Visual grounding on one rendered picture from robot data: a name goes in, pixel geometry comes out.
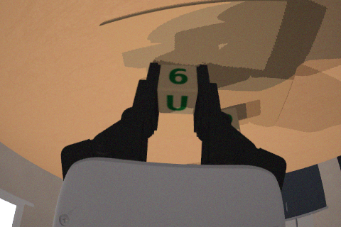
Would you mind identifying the cream letter block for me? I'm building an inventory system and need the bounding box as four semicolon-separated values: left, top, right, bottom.
157;65;198;114
222;107;241;132

